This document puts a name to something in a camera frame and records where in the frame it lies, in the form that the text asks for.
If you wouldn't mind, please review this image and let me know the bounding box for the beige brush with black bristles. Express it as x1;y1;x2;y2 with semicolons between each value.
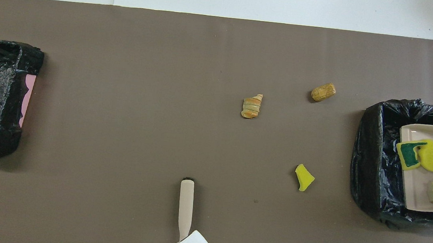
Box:
175;178;197;243

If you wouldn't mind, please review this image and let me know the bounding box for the wavy yellow sponge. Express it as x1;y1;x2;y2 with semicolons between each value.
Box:
414;138;433;172

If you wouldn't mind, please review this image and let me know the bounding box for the beige plastic dustpan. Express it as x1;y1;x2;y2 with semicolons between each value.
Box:
392;122;433;213

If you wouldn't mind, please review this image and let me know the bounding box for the pink plastic bin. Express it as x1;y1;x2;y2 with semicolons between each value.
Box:
19;74;37;129

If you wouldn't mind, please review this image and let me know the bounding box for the brown table mat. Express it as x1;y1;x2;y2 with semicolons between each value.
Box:
0;0;433;243

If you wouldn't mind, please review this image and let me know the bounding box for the brown bread roll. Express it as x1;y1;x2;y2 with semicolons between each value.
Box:
310;81;337;105

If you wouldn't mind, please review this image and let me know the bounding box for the sliced croissant piece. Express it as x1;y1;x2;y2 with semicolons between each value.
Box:
240;92;264;121

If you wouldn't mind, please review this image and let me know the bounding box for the yellow and green sponge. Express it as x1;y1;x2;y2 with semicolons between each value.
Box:
394;140;429;173

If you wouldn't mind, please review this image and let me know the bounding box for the small yellow sponge wedge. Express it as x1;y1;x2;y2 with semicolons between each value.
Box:
293;163;317;193

